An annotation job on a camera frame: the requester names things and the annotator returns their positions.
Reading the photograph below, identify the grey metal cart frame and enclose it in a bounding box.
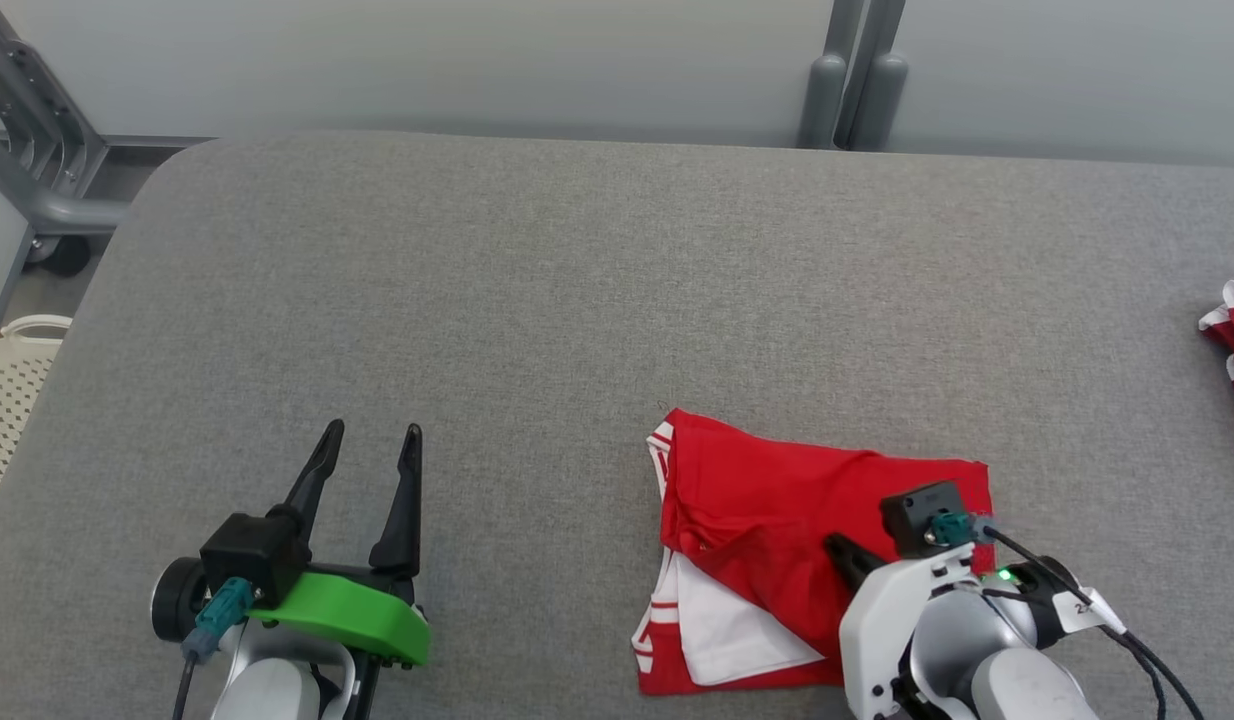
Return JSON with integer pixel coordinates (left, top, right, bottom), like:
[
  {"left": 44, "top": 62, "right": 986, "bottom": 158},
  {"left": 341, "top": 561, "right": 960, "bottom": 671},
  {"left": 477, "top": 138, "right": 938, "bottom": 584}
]
[{"left": 0, "top": 0, "right": 213, "bottom": 331}]

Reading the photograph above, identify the teal plug camera cable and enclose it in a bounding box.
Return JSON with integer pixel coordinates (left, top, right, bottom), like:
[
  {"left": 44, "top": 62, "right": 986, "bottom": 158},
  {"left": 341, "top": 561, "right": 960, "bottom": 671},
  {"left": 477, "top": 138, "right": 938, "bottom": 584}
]
[
  {"left": 929, "top": 512, "right": 1210, "bottom": 720},
  {"left": 172, "top": 578, "right": 255, "bottom": 720}
]

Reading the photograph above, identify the red white basketball jersey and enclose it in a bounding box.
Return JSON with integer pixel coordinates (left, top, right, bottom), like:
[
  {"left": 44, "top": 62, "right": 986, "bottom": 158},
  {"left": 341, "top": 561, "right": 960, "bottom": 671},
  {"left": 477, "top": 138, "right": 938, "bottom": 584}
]
[{"left": 632, "top": 408, "right": 993, "bottom": 696}]

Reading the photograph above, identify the black cart wheel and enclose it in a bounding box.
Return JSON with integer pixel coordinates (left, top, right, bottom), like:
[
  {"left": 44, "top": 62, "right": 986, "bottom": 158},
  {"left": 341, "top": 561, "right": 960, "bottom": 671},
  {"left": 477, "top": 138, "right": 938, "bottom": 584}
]
[{"left": 25, "top": 235, "right": 93, "bottom": 280}]

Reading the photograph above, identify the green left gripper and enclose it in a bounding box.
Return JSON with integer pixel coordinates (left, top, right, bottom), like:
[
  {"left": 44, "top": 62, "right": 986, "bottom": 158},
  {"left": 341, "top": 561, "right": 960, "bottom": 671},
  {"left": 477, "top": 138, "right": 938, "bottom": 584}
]
[{"left": 247, "top": 420, "right": 431, "bottom": 669}]

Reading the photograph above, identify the teal plug right camera cable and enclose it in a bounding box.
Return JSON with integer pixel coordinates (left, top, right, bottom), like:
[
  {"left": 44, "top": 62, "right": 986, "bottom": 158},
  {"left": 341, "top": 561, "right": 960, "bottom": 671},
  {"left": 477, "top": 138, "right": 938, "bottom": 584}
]
[{"left": 929, "top": 512, "right": 1210, "bottom": 720}]

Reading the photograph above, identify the white perforated laundry basket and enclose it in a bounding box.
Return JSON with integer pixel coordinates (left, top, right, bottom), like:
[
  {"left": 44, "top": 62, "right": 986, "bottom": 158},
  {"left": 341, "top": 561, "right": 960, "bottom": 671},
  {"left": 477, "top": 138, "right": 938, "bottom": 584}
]
[{"left": 0, "top": 315, "right": 73, "bottom": 533}]

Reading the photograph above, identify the white cable label tag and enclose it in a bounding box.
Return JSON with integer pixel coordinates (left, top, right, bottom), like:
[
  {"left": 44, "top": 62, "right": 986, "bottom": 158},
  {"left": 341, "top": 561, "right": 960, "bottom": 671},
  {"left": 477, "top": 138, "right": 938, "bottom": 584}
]
[{"left": 1052, "top": 588, "right": 1128, "bottom": 637}]

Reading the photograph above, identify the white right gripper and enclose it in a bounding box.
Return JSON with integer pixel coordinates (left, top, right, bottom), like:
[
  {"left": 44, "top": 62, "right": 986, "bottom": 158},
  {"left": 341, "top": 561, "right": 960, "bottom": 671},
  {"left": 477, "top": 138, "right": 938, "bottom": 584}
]
[{"left": 824, "top": 533, "right": 988, "bottom": 720}]

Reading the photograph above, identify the grey metal partition post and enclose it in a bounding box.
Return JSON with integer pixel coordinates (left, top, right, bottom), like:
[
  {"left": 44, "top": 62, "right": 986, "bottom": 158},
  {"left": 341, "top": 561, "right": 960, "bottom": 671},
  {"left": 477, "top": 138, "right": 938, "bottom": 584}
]
[
  {"left": 797, "top": 0, "right": 870, "bottom": 151},
  {"left": 837, "top": 0, "right": 910, "bottom": 154}
]

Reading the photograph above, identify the teal plug left camera cable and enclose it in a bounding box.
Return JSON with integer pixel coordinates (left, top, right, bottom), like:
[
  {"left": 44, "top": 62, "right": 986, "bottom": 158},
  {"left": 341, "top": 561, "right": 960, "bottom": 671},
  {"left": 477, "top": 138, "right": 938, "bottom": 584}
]
[{"left": 172, "top": 578, "right": 255, "bottom": 720}]

